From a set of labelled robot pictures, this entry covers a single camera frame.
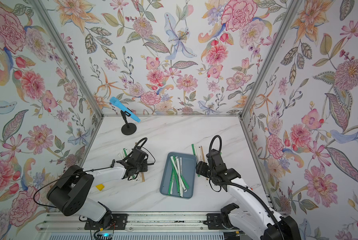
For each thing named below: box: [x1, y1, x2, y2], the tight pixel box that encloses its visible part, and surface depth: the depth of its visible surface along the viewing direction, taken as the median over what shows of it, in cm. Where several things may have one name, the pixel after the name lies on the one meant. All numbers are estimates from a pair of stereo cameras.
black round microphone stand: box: [120, 110, 137, 136], surface depth 113 cm
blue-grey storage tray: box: [159, 152, 197, 199], surface depth 91 cm
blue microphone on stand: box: [109, 96, 141, 123], surface depth 98 cm
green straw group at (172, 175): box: [168, 155, 176, 195], surface depth 90 cm
